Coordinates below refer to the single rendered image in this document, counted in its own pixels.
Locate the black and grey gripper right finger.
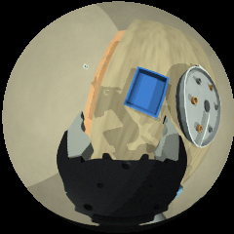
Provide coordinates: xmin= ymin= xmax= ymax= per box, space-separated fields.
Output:
xmin=154 ymin=116 xmax=187 ymax=193

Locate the blue crate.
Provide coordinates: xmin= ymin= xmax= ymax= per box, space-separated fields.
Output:
xmin=124 ymin=67 xmax=169 ymax=118

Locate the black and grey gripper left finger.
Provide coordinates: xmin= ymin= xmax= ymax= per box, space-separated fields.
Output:
xmin=57 ymin=111 xmax=94 ymax=193

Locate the grey round turntable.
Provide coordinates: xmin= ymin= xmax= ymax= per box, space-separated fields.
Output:
xmin=175 ymin=64 xmax=221 ymax=147

